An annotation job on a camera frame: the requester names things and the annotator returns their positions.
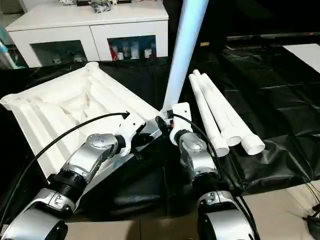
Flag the white plastic table leg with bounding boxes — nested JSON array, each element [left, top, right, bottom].
[[200, 73, 266, 156], [193, 69, 243, 147], [161, 0, 210, 115], [188, 73, 230, 158]]

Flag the white plastic table top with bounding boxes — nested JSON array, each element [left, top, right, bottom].
[[0, 61, 163, 180]]

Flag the black mat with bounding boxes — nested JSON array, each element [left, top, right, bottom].
[[0, 42, 320, 221]]

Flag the white cabinet with glass doors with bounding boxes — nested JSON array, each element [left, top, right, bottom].
[[5, 0, 170, 68]]

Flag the white flat board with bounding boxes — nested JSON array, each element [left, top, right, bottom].
[[282, 43, 320, 74]]

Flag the light blue plastic item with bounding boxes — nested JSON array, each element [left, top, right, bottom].
[[0, 27, 16, 70]]

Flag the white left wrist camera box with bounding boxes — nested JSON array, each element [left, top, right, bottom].
[[116, 112, 147, 157]]

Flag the black floor cables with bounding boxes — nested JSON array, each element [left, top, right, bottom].
[[300, 181, 320, 240]]

